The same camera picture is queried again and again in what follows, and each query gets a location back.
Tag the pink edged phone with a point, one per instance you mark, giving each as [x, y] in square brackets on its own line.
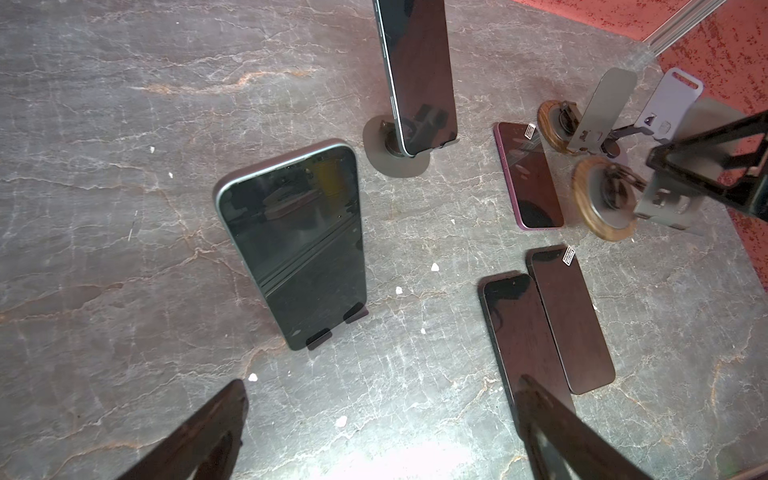
[528, 177]

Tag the right aluminium corner post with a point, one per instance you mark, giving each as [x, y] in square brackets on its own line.
[679, 24]

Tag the dark round stand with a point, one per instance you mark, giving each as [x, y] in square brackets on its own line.
[384, 154]

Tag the black phone tall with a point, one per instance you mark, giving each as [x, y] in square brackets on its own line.
[414, 40]

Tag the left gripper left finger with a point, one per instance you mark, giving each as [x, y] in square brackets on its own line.
[205, 446]

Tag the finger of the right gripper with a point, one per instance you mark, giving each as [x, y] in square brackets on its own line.
[727, 164]

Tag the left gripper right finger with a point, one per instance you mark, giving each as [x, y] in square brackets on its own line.
[558, 444]

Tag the wooden round phone stand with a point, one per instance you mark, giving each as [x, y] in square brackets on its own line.
[571, 131]
[610, 196]

